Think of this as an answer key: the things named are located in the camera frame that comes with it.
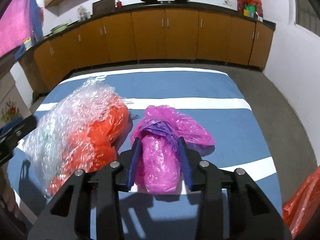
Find clear bubble wrap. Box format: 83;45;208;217
23;79;122;199

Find pink purple plastic bag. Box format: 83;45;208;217
131;106;215;194

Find red bottle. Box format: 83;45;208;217
116;0;122;10

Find dark cutting board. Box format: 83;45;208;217
92;0;116;17

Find orange plastic bag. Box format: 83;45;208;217
48;93;130;196

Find blue white striped tablecloth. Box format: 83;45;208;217
8;67;282;239

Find red bag with containers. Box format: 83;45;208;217
237;0;263;21

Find pink blue hanging cloth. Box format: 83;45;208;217
1;0;44;59

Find barred window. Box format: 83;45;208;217
296;0;320;36

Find flower wall sticker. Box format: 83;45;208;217
1;100;21;124

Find red basket with liner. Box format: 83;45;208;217
282;166;319;239

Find person's left hand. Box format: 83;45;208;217
1;168;20;218

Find lower wooden kitchen cabinets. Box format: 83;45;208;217
19;3;276;94

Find clear jar on counter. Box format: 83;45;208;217
77;5;91;22

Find green basin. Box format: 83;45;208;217
51;23;68;35

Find yellow detergent bottle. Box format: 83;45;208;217
23;37;33;51

